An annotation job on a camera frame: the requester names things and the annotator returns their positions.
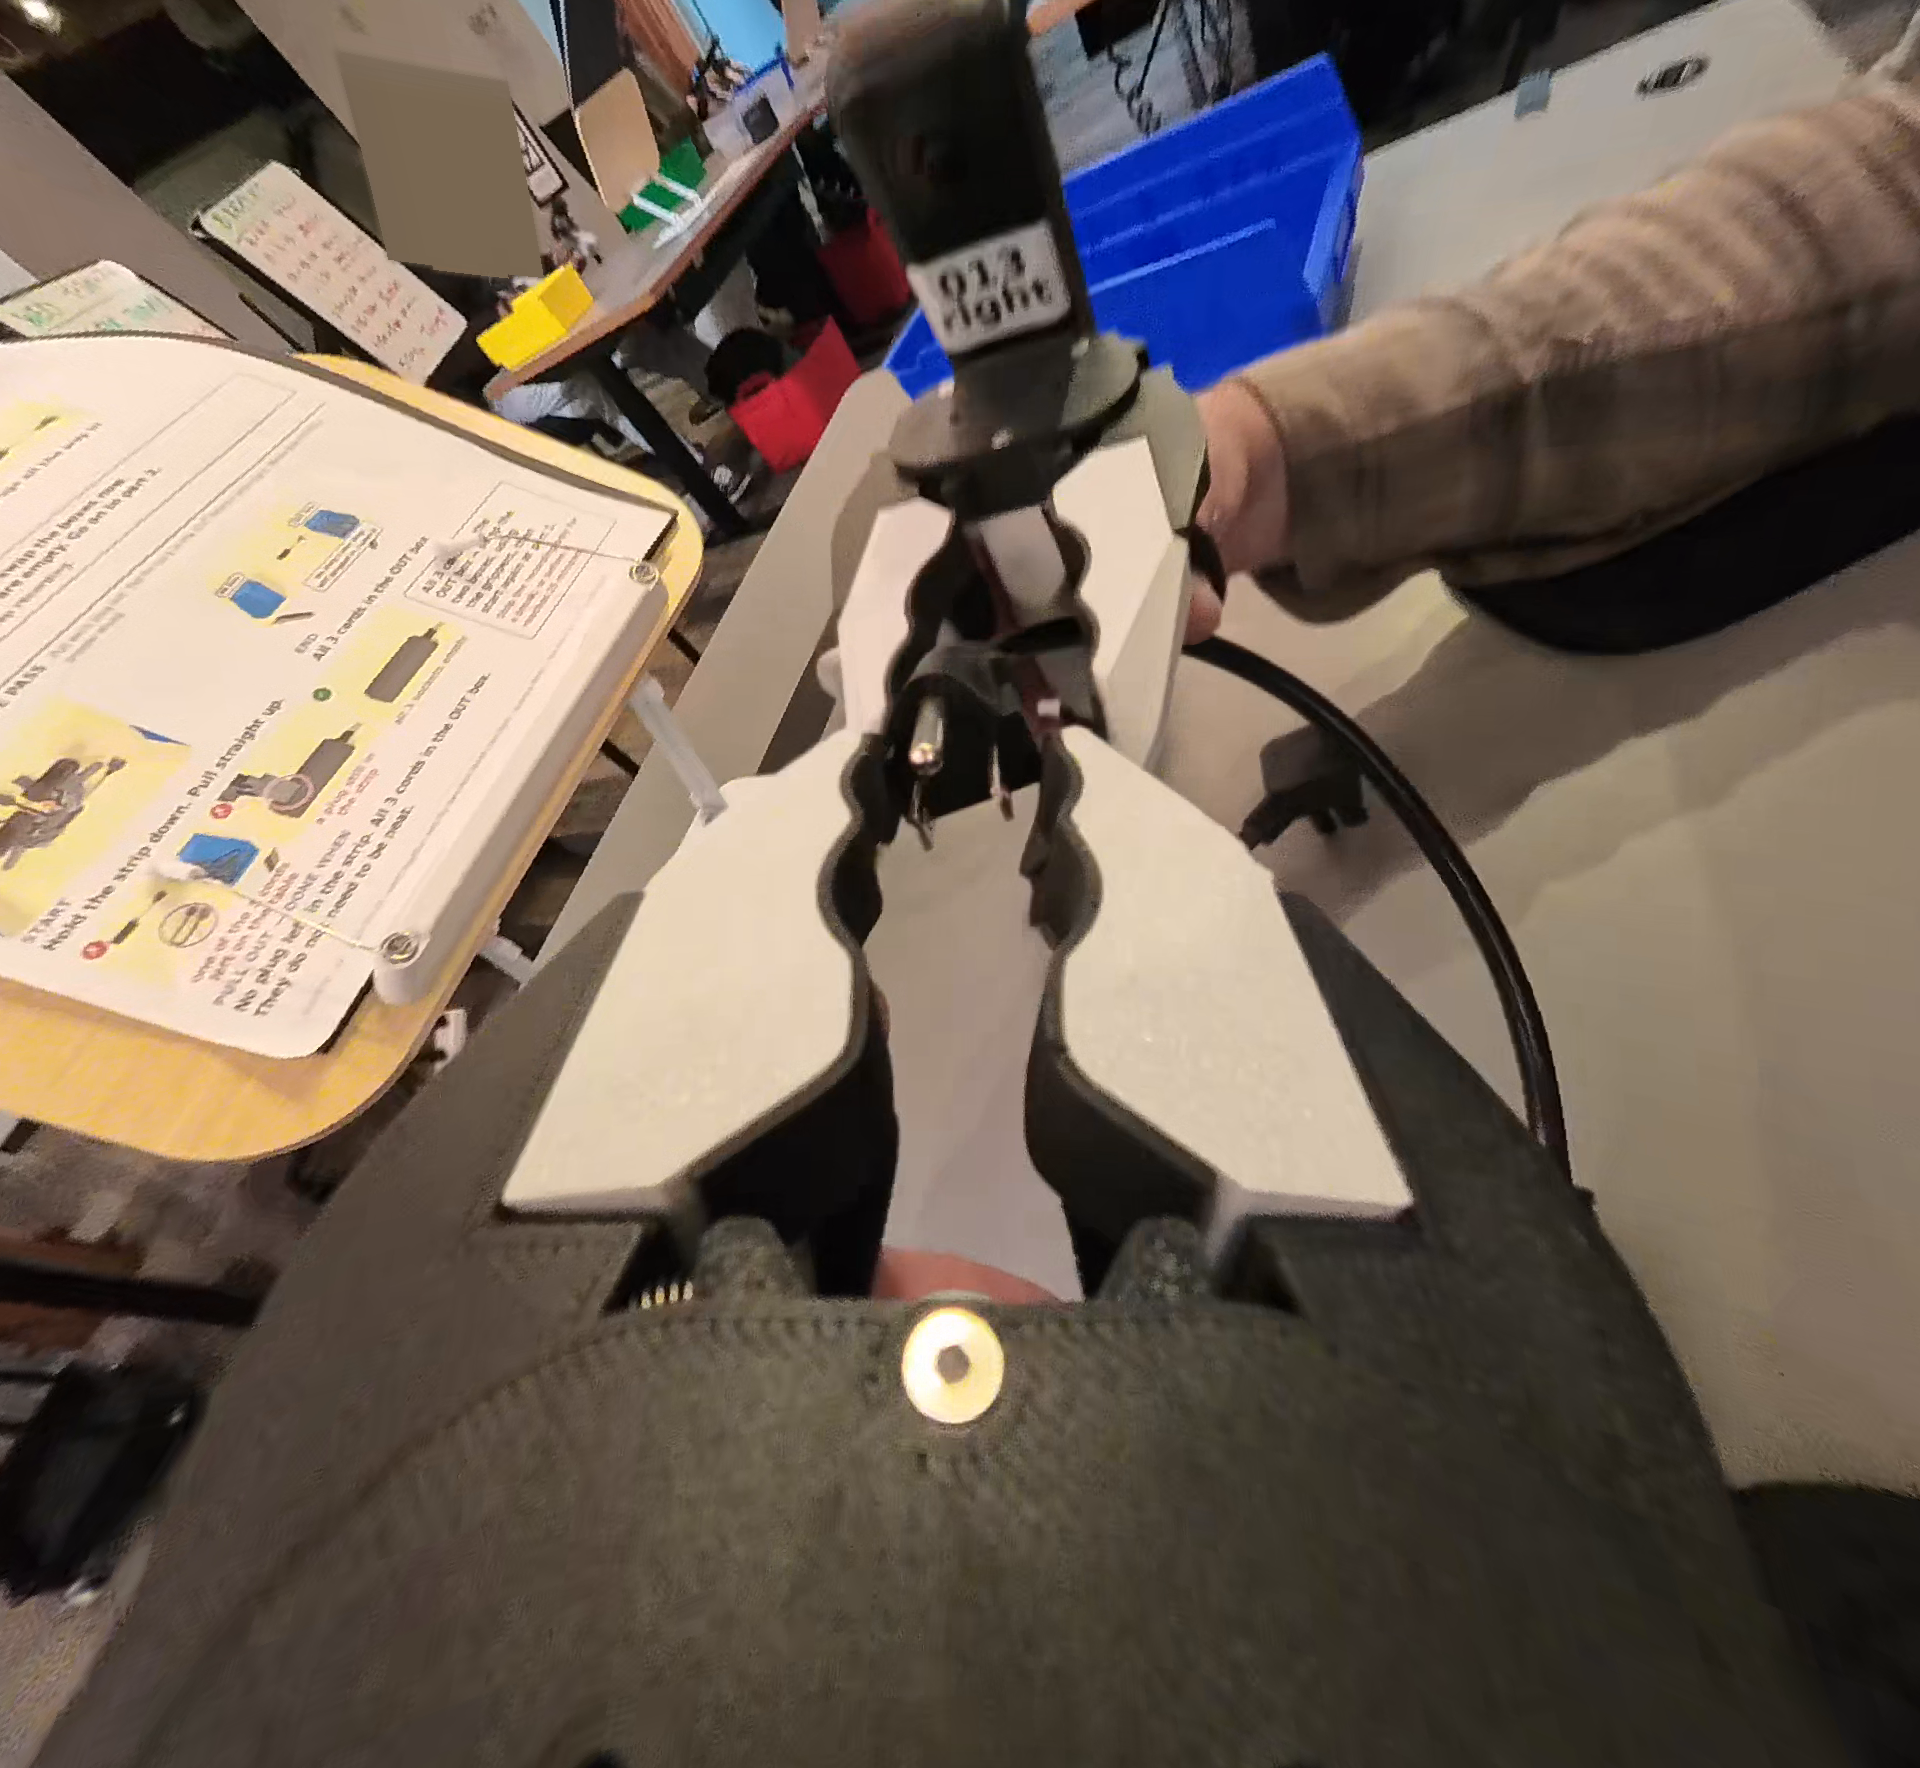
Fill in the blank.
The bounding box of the wooden sheet board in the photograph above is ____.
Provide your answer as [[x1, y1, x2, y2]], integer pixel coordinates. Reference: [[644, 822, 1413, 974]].
[[0, 350, 708, 1168]]

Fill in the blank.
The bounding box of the thick black power cord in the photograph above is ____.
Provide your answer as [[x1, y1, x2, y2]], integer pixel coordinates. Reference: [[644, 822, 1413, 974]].
[[881, 629, 1574, 1188]]

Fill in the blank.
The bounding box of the cardboard box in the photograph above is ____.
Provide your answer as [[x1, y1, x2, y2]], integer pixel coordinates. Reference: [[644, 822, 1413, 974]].
[[574, 73, 666, 209]]

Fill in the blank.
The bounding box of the handwritten whiteboard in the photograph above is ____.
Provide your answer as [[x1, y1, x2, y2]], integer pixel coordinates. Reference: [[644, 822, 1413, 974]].
[[192, 159, 469, 386]]

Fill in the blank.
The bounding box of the black monitor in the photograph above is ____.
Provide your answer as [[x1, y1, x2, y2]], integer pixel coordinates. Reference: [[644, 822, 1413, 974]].
[[543, 0, 629, 109]]

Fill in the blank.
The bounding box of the person's right hand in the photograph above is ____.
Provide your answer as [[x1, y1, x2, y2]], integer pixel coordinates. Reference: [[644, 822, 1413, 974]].
[[1182, 376, 1296, 648]]

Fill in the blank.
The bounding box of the green plastic bin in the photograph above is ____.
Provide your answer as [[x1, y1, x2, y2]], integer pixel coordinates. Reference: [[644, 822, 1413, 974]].
[[614, 136, 709, 237]]

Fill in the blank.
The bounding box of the white sheet holder bar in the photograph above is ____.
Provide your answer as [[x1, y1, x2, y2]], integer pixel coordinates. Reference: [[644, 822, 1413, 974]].
[[368, 562, 672, 1008]]

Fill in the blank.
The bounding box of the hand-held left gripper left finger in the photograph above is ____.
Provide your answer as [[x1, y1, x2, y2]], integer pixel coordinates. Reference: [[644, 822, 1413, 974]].
[[497, 731, 901, 1303]]

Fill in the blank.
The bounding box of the printed instruction sheet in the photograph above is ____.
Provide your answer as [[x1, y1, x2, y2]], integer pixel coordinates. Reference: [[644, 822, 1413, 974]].
[[0, 332, 680, 1063]]

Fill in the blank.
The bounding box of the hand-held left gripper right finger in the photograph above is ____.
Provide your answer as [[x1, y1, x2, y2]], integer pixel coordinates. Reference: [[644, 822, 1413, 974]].
[[1024, 726, 1416, 1303]]

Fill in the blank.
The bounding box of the person's right forearm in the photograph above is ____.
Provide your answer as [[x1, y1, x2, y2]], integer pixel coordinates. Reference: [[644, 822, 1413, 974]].
[[1242, 40, 1920, 597]]

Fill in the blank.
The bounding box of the blue plastic bin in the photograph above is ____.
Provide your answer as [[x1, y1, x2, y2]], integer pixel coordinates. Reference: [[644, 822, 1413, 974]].
[[881, 50, 1369, 401]]

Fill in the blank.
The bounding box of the white folding table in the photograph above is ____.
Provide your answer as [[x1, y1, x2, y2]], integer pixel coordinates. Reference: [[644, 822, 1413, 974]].
[[1350, 0, 1860, 331]]

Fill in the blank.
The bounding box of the yellow plastic bin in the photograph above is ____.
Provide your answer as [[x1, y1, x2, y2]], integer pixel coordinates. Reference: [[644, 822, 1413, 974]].
[[473, 262, 595, 374]]

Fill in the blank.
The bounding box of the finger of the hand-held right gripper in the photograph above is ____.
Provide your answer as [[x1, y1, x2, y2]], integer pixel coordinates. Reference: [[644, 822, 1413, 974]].
[[1050, 385, 1214, 773], [815, 500, 965, 750]]

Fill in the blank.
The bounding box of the red bag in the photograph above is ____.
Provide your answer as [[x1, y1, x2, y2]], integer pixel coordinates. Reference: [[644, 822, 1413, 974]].
[[728, 316, 863, 476]]

